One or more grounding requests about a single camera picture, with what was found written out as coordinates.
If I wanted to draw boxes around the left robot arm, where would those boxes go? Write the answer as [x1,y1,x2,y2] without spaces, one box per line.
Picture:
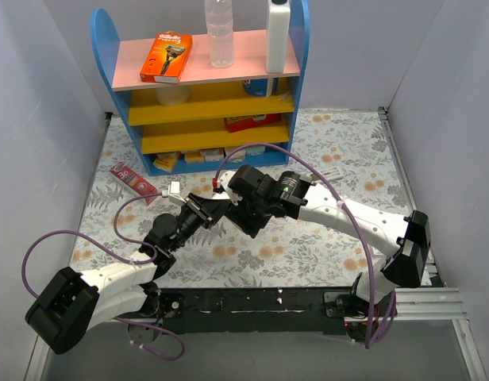
[25,194,231,354]

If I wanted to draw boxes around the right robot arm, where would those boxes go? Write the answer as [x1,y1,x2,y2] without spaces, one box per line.
[218,165,431,316]

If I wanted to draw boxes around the white remote control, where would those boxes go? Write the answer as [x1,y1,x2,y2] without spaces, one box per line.
[310,167,345,183]

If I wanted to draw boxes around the light blue small box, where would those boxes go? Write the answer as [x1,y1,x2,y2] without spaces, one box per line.
[245,145,265,156]

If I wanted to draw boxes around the yellow small box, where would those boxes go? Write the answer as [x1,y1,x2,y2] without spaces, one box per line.
[152,152,181,173]

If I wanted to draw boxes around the red toothpaste box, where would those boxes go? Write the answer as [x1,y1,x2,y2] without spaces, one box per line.
[110,162,158,205]

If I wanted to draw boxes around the red flat box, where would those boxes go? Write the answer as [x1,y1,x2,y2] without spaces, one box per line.
[223,114,282,133]

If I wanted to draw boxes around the blue wooden shelf unit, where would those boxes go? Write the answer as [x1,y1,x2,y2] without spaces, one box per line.
[90,1,310,176]

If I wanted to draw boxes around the blue round tin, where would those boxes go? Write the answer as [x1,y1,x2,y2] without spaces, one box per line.
[242,78,278,98]

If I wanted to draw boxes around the orange razor box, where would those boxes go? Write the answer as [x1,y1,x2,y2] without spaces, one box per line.
[140,32,193,84]

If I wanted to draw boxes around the clear plastic bottle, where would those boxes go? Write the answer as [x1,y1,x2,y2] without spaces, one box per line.
[204,0,234,68]

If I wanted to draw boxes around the white plastic bottle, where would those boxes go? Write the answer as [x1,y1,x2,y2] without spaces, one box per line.
[266,0,291,74]

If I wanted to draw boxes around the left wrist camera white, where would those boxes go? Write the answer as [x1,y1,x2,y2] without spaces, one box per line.
[161,181,186,206]

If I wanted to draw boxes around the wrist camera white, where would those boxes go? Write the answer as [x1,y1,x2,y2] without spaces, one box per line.
[161,181,186,206]
[211,171,242,206]

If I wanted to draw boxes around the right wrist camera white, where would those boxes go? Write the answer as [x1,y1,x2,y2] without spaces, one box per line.
[211,171,242,206]

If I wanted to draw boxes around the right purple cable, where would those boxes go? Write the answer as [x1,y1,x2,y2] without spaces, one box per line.
[214,143,399,350]

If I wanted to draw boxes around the purple cable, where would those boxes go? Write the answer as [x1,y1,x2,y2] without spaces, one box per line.
[21,190,186,361]
[214,143,399,350]

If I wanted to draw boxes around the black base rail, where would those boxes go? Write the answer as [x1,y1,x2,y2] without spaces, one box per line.
[138,287,385,343]

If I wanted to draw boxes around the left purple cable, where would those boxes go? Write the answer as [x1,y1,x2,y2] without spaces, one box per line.
[21,190,186,361]

